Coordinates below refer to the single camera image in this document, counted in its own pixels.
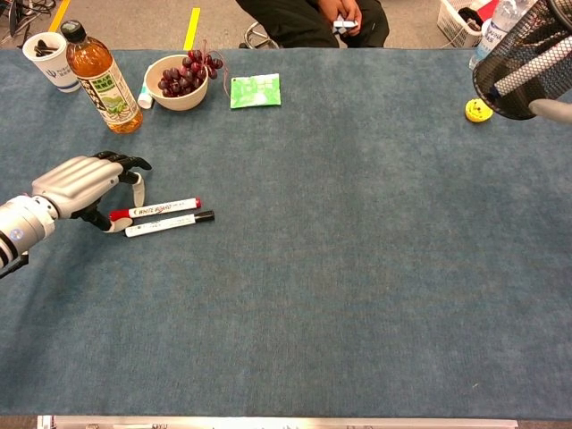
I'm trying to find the white green glue stick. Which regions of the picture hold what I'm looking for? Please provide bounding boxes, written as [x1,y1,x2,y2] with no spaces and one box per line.
[137,76,156,110]

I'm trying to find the white blue cube toy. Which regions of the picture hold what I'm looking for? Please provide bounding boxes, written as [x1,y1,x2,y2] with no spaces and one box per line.
[332,17,361,36]

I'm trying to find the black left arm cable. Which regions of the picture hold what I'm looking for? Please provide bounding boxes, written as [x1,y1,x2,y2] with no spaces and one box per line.
[0,252,30,281]

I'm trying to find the blue felt table cloth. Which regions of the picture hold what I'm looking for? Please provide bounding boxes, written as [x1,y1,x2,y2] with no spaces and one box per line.
[0,47,572,419]

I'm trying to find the green white packet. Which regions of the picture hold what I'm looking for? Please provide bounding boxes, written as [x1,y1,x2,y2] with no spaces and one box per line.
[230,72,283,110]

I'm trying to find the yellow duck toy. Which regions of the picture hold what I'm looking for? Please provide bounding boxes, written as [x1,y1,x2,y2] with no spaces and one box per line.
[464,98,494,124]

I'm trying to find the amber tea bottle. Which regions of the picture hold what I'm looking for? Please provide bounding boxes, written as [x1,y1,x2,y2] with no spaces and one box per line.
[60,20,145,135]

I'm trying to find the black mesh pen holder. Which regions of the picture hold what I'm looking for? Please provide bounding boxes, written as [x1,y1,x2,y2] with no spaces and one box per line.
[472,0,572,121]

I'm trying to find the black clips in cup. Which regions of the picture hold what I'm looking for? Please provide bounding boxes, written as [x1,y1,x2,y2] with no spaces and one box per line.
[34,38,60,57]

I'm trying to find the red item in basket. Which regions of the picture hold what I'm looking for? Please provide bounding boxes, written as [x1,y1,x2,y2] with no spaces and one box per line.
[475,0,501,19]

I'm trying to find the chrome stool base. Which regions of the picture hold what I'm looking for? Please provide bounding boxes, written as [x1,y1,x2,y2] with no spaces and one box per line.
[239,21,281,49]

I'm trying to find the beige bowl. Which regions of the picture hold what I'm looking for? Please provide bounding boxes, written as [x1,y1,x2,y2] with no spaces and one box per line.
[144,54,210,112]

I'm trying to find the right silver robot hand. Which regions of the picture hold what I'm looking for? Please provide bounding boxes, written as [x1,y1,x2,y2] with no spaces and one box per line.
[526,98,572,124]

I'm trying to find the seated person in black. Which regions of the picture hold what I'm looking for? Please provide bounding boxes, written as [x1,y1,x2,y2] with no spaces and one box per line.
[235,0,391,49]

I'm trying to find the white paper cup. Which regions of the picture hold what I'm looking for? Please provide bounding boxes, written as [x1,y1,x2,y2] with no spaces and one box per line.
[21,31,82,94]

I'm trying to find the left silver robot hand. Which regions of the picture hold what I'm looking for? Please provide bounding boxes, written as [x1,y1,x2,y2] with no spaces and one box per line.
[30,150,153,233]

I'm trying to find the purple grape bunch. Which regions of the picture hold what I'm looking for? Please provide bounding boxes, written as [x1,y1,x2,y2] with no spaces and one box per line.
[157,48,224,98]

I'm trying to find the blue capped whiteboard marker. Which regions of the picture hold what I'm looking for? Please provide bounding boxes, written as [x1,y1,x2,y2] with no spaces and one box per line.
[489,38,572,97]

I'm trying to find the black cable tangle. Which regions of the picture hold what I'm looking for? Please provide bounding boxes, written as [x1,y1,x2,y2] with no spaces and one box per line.
[0,0,57,48]

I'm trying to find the black capped whiteboard marker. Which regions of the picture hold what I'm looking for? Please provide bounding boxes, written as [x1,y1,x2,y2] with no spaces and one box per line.
[124,210,216,239]

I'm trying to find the black item in basket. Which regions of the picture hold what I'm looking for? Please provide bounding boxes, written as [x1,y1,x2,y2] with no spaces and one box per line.
[458,7,484,32]

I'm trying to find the white plastic basket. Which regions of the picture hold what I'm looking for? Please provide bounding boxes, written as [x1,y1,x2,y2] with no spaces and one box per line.
[436,0,501,49]

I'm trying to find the red capped whiteboard marker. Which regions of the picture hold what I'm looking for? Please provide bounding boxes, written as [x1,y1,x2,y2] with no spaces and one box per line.
[109,197,202,223]

